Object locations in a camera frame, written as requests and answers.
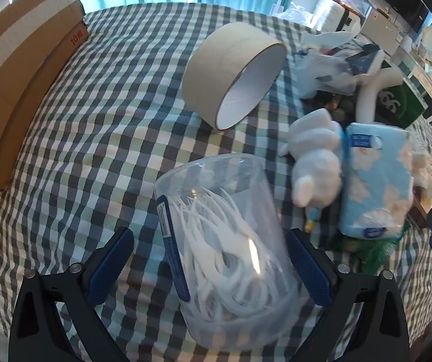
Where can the checked blanket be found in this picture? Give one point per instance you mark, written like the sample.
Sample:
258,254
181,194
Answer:
106,120

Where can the green snack packet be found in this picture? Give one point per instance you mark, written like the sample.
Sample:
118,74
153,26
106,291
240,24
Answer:
374,252

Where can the clear plastic bag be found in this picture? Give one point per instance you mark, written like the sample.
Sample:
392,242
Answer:
297,13

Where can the silver mini fridge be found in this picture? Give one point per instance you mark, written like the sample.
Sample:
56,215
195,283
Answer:
382,30

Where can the dark blue packet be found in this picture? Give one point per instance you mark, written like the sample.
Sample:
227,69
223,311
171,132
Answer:
365,58

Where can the large brown cardboard box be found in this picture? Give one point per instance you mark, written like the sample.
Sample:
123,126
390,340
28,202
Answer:
19,64

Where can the white suitcase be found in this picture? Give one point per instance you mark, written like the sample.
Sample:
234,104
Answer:
327,13

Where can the green box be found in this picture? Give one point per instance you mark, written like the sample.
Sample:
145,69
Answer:
404,105

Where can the blue tissue pack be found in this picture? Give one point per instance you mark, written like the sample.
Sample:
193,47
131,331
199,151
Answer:
374,181

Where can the white dressing table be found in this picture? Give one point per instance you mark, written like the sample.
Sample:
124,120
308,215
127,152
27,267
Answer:
427,79

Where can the white lace cloth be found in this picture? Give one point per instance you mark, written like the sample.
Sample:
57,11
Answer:
425,173

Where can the brown cardboard tube roll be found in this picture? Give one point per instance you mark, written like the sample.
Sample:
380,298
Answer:
208,64

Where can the clear plastic floss pick jar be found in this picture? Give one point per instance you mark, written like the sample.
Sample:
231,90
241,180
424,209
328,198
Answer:
238,203

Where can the white plush toy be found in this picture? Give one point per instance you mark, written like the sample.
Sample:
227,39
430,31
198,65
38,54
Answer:
314,158

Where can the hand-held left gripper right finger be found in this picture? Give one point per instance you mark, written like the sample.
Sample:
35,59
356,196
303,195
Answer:
310,267

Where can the white plastic bag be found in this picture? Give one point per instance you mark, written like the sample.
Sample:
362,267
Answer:
325,68

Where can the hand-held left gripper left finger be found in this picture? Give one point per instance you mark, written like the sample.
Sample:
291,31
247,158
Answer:
112,264

